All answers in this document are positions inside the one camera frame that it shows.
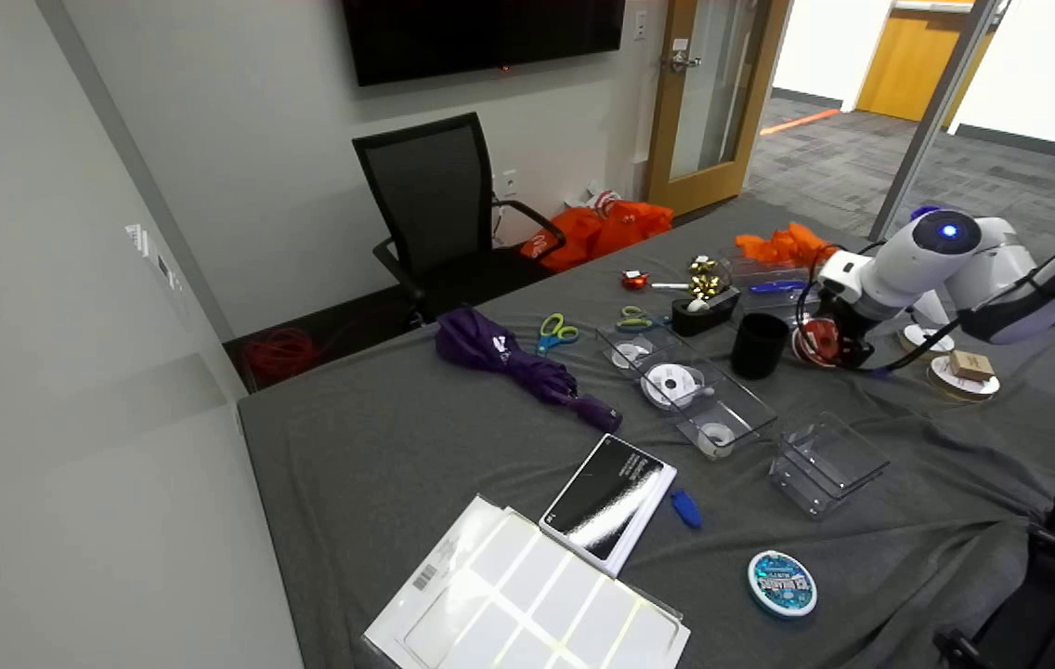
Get gold gift bow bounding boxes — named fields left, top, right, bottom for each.
left=682, top=252, right=734, bottom=309

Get red ribbon roll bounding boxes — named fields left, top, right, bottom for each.
left=793, top=311, right=848, bottom=373

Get black and white box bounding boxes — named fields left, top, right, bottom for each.
left=536, top=433, right=681, bottom=579

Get plain wooden door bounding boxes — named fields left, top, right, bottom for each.
left=853, top=9, right=966, bottom=125

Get empty clear plastic box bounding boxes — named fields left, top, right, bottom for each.
left=764, top=418, right=890, bottom=519

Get large white ribbon spool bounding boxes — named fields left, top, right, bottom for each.
left=639, top=362, right=708, bottom=414

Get clear plastic ribbon tray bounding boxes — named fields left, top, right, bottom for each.
left=597, top=326, right=781, bottom=465

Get white label sheet pack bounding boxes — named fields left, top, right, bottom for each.
left=361, top=493, right=696, bottom=669

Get flat white ribbon roll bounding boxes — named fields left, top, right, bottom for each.
left=900, top=324, right=957, bottom=357

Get white wall switch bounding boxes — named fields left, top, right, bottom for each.
left=124, top=219, right=177, bottom=290

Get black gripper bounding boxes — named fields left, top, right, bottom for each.
left=797, top=280, right=881, bottom=373

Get orange fabric pile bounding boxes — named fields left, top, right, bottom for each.
left=519, top=197, right=676, bottom=276

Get white roll under block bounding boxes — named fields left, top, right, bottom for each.
left=925, top=351, right=1004, bottom=403

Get grey tablecloth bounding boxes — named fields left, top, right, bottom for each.
left=233, top=189, right=1055, bottom=669

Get blue marker cap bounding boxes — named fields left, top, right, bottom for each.
left=666, top=485, right=707, bottom=535

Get blue handled scissors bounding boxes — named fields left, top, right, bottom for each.
left=536, top=309, right=582, bottom=357

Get blue round sticker disc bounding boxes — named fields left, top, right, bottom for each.
left=743, top=548, right=822, bottom=621

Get black cylindrical cup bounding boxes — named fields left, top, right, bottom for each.
left=728, top=309, right=793, bottom=383

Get small brown block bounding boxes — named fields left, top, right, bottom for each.
left=946, top=351, right=995, bottom=383

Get blue ribbon strip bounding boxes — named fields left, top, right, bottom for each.
left=748, top=276, right=813, bottom=300

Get wooden glass panel door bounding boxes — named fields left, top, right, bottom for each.
left=641, top=0, right=793, bottom=217

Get small white ribbon spool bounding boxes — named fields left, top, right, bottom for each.
left=609, top=337, right=652, bottom=373

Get red knob white stick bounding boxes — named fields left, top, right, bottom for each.
left=619, top=268, right=692, bottom=298

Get orange ribbon bundle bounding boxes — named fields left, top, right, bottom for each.
left=730, top=219, right=844, bottom=276

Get small black tray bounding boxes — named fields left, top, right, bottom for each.
left=667, top=286, right=743, bottom=337

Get wall mounted black television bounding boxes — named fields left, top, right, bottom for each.
left=337, top=0, right=630, bottom=91

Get green handled scissors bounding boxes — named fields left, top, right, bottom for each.
left=611, top=300, right=656, bottom=335

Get black mesh office chair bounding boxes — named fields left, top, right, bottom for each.
left=348, top=108, right=569, bottom=326

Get thick white tape roll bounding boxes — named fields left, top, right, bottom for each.
left=696, top=421, right=743, bottom=455

